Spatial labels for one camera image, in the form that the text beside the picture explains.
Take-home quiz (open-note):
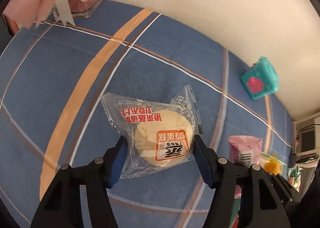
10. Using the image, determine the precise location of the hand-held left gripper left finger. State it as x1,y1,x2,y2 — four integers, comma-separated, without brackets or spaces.
30,136,128,228

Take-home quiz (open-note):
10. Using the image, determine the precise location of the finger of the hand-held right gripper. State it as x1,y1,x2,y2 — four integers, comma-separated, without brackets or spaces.
269,172,300,203

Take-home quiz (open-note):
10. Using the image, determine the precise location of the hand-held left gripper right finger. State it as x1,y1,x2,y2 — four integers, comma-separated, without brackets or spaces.
194,134,292,228

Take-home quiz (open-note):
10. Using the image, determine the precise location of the yellow snack packet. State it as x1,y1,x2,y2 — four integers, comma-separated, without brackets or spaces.
265,154,283,175

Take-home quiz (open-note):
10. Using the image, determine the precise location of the pink snack packet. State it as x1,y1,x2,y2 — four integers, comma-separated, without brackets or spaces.
228,136,263,198

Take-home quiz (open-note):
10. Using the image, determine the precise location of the clear round cake packet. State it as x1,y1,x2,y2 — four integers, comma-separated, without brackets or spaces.
100,84,202,180

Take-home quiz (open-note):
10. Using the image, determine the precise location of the pile of colourful small packets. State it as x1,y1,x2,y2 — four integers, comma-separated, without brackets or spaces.
287,168,303,191

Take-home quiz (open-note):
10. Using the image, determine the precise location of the white wooden shelf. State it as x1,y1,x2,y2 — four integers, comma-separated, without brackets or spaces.
294,116,320,169

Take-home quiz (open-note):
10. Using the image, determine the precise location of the teal toy box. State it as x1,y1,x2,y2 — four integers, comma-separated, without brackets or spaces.
240,56,278,100

